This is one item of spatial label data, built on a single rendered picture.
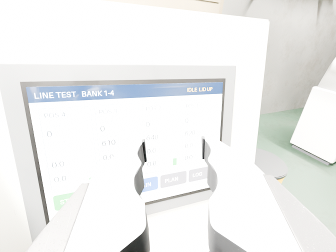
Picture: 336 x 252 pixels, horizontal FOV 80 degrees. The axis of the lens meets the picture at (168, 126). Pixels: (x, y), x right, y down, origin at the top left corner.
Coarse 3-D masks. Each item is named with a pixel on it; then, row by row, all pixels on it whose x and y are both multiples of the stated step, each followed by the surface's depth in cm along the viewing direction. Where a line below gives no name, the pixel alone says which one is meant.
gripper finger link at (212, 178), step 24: (216, 144) 11; (216, 168) 10; (240, 168) 10; (216, 192) 8; (240, 192) 8; (264, 192) 8; (216, 216) 7; (240, 216) 7; (264, 216) 7; (216, 240) 7; (240, 240) 6; (264, 240) 6; (288, 240) 6
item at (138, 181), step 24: (144, 144) 12; (120, 168) 10; (96, 192) 9; (120, 192) 9; (96, 216) 8; (120, 216) 8; (144, 216) 7; (72, 240) 7; (96, 240) 7; (120, 240) 7; (144, 240) 7
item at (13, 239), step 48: (0, 0) 31; (48, 0) 33; (96, 0) 35; (0, 48) 32; (48, 48) 34; (96, 48) 37; (144, 48) 40; (192, 48) 44; (240, 48) 48; (0, 96) 33; (240, 96) 51; (0, 144) 35; (240, 144) 55; (0, 192) 37; (0, 240) 38; (192, 240) 56
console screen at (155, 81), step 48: (48, 96) 35; (96, 96) 38; (144, 96) 42; (192, 96) 46; (48, 144) 37; (96, 144) 40; (192, 144) 49; (48, 192) 39; (144, 192) 47; (192, 192) 52
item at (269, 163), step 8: (256, 152) 170; (264, 152) 171; (256, 160) 159; (264, 160) 160; (272, 160) 161; (280, 160) 162; (264, 168) 151; (272, 168) 152; (280, 168) 152; (280, 176) 145
